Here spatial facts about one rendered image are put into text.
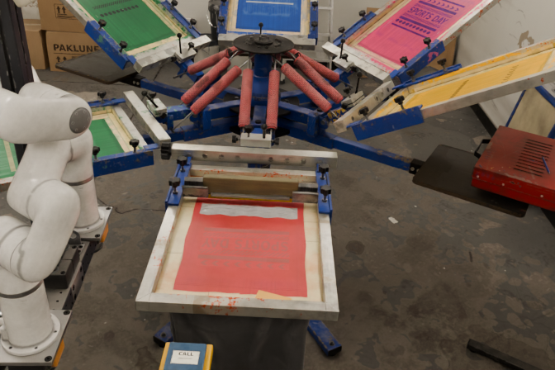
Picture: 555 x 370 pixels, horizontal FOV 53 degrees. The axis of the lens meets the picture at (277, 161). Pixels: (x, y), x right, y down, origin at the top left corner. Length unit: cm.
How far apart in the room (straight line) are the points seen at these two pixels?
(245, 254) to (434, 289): 169
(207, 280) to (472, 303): 191
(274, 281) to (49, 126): 94
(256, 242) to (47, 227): 92
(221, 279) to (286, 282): 20
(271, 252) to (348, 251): 163
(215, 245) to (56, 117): 95
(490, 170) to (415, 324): 114
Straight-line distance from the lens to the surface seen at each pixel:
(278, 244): 191
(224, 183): 207
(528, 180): 225
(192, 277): 178
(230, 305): 164
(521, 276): 364
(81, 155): 160
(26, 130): 106
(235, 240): 192
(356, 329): 300
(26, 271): 118
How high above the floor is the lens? 213
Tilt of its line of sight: 30 degrees down
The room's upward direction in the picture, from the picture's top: 3 degrees clockwise
